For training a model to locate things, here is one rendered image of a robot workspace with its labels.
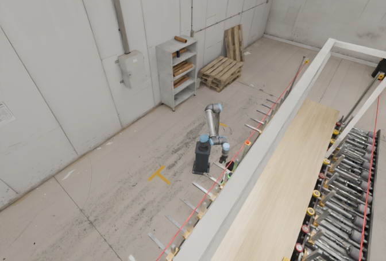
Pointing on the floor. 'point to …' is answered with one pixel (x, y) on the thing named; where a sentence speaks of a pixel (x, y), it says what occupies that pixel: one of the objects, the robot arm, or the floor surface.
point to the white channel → (207, 230)
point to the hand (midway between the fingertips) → (222, 163)
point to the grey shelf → (174, 95)
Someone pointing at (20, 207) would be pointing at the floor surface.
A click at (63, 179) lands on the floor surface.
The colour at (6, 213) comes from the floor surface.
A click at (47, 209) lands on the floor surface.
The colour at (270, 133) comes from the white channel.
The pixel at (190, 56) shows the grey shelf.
